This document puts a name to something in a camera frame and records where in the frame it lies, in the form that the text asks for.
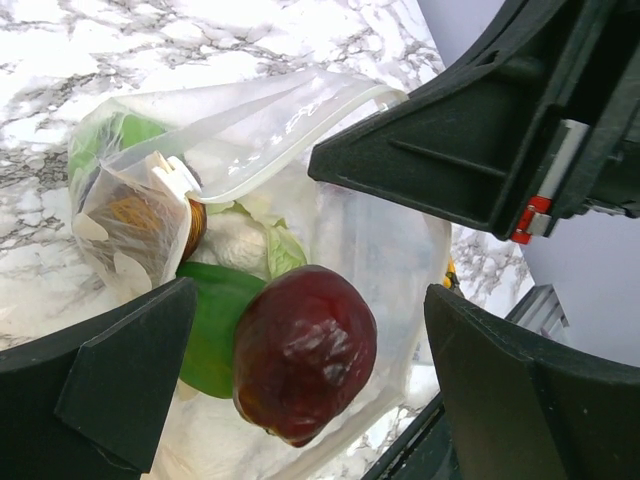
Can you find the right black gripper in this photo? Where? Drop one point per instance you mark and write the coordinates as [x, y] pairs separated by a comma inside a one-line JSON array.
[[600, 90]]

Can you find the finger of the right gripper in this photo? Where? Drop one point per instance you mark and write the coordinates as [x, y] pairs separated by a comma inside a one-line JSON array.
[[487, 143]]

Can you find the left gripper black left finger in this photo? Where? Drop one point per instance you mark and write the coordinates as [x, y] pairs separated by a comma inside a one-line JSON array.
[[90, 401]]

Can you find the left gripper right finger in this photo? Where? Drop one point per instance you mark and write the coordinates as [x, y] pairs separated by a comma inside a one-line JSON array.
[[525, 407]]

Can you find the green bell pepper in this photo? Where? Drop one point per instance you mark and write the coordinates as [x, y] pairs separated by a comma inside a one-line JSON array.
[[222, 296]]

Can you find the dark red apple front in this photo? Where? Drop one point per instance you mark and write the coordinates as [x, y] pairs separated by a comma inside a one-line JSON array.
[[303, 349]]

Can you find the dark red apple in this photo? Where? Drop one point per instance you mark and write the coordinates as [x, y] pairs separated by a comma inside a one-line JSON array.
[[303, 349], [142, 221]]

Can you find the clear zip top bag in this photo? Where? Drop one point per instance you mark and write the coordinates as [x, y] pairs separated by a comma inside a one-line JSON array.
[[247, 141]]

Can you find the green striped ball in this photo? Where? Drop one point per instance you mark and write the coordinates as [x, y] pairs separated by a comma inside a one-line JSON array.
[[96, 140]]

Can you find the yellow handled pliers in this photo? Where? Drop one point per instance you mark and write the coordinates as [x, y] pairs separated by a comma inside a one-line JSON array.
[[451, 280]]

